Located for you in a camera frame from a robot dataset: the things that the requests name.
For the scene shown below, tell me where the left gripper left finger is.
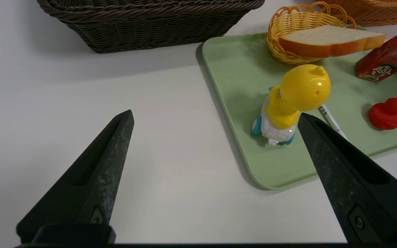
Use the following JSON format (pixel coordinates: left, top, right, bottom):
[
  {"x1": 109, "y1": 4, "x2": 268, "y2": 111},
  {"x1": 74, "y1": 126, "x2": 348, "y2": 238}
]
[{"x1": 16, "y1": 110, "x2": 134, "y2": 244}]

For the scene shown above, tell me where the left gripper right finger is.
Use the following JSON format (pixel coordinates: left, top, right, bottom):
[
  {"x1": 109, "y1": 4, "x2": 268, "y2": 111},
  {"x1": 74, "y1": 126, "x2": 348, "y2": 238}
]
[{"x1": 297, "y1": 113, "x2": 397, "y2": 246}]

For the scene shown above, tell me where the red milk carton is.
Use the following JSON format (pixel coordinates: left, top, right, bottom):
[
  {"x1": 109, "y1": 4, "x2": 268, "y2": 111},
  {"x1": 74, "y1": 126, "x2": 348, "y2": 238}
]
[{"x1": 355, "y1": 33, "x2": 397, "y2": 82}]

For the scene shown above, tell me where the toast bread slice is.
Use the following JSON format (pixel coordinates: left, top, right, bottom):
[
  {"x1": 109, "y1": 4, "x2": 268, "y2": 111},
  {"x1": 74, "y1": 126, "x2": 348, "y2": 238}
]
[{"x1": 279, "y1": 25, "x2": 387, "y2": 58}]

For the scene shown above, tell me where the yellow chick toy car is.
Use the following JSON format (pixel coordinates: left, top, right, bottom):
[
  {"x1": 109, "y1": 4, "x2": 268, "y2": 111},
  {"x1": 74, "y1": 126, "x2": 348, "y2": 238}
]
[{"x1": 251, "y1": 64, "x2": 331, "y2": 146}]

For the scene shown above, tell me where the orange wicker basket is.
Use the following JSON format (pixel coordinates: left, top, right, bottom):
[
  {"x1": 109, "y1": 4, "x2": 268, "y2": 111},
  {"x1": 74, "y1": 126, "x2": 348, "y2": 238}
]
[{"x1": 317, "y1": 0, "x2": 397, "y2": 27}]

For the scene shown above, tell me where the small yellow wicker basket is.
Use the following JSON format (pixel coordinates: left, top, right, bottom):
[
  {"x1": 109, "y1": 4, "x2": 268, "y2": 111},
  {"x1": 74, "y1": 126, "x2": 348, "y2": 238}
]
[{"x1": 267, "y1": 1, "x2": 357, "y2": 66}]

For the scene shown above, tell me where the dark brown wicker basket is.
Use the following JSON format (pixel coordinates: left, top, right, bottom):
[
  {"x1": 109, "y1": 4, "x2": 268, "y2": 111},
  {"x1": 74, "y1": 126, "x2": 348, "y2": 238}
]
[{"x1": 37, "y1": 0, "x2": 265, "y2": 54}]

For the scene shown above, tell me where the red rubber duck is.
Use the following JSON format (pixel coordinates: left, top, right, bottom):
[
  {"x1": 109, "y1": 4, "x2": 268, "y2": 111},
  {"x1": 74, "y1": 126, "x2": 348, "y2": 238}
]
[{"x1": 369, "y1": 97, "x2": 397, "y2": 130}]

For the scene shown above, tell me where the white pen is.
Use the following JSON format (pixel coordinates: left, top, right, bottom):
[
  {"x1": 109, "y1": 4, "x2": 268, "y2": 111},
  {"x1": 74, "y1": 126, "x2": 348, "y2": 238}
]
[{"x1": 318, "y1": 104, "x2": 348, "y2": 140}]

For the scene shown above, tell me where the light green plastic tray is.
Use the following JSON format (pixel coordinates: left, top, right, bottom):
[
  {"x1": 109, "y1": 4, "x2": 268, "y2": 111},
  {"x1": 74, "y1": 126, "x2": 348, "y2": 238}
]
[{"x1": 202, "y1": 26, "x2": 397, "y2": 190}]

